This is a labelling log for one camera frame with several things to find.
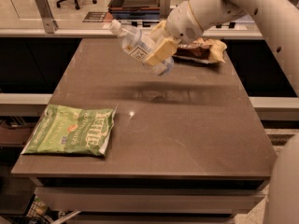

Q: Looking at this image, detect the middle metal glass bracket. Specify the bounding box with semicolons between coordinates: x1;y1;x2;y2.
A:
160;0;170;19

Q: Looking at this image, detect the brown yellow snack bag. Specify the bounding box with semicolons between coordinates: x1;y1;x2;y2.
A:
174;38;227;64

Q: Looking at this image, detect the left metal glass bracket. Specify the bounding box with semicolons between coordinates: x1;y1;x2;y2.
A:
35;0;58;34

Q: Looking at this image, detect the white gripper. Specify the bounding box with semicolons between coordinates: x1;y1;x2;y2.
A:
144;2;204;66

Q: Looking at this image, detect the green kettle chips bag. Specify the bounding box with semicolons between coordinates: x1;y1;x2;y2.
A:
22;105;116;157

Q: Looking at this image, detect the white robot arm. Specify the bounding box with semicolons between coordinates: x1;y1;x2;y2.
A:
146;0;299;224

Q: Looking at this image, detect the wire basket under table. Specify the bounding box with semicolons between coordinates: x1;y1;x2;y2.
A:
25;196;79;224

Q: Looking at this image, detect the metal glass bracket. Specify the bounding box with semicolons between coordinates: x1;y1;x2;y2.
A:
35;0;58;34
160;0;170;19

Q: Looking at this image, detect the clear plastic water bottle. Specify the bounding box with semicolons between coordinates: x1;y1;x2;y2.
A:
108;20;174;76

